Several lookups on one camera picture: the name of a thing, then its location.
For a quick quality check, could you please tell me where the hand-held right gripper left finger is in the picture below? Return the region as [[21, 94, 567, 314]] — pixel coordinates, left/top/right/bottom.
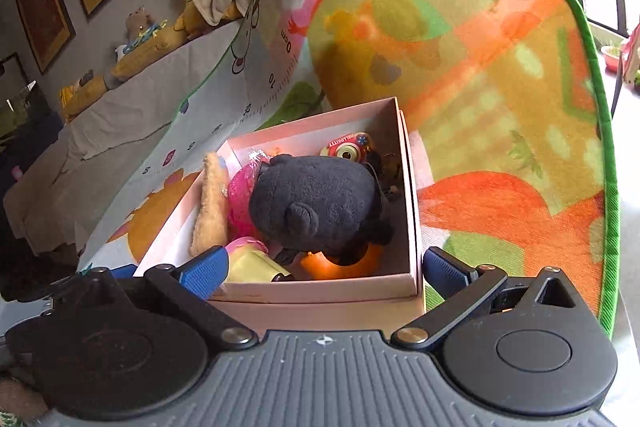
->
[[75, 246, 260, 352]]

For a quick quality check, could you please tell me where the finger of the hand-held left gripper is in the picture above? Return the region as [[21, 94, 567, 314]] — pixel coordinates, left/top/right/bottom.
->
[[80, 262, 140, 282]]

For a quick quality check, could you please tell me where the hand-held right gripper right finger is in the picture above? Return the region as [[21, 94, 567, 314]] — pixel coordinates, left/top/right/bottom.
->
[[391, 247, 578, 352]]

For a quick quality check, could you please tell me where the yellow pudding toy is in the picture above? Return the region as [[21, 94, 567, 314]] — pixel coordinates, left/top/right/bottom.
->
[[220, 239, 296, 285]]

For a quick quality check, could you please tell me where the tan fuzzy plush toy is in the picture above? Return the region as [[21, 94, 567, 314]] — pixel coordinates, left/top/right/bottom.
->
[[190, 152, 232, 258]]

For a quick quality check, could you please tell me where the pink plastic toy strainer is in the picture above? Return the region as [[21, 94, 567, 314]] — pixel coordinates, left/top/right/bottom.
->
[[227, 152, 271, 240]]

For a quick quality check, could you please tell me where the pink cardboard box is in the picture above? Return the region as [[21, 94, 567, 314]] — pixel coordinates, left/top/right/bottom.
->
[[132, 96, 427, 315]]

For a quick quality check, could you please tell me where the orange plastic toy keychain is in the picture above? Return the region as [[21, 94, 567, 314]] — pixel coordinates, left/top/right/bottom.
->
[[299, 243, 387, 280]]

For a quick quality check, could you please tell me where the black plush toy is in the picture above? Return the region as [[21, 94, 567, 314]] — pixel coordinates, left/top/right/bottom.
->
[[248, 153, 395, 265]]

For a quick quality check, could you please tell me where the yellow and red toy camera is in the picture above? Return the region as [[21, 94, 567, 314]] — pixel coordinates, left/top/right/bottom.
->
[[320, 132, 375, 164]]

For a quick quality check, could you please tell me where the dark furniture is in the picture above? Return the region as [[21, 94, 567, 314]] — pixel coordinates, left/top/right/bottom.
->
[[0, 52, 66, 188]]

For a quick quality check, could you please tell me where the small yellow plush cushion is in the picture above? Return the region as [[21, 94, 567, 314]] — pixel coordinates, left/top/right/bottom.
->
[[60, 74, 108, 120]]

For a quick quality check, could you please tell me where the colourful printed play mat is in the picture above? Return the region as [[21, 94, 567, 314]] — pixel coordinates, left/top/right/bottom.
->
[[77, 0, 621, 343]]

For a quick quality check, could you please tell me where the long yellow plush cushion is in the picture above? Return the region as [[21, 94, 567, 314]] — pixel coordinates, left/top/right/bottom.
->
[[110, 29, 191, 82]]

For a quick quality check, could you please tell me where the brown teddy bear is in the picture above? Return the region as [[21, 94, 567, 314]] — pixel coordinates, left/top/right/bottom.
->
[[122, 7, 156, 42]]

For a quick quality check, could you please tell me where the small potted plant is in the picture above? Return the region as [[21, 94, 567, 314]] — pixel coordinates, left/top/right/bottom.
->
[[597, 38, 626, 72]]

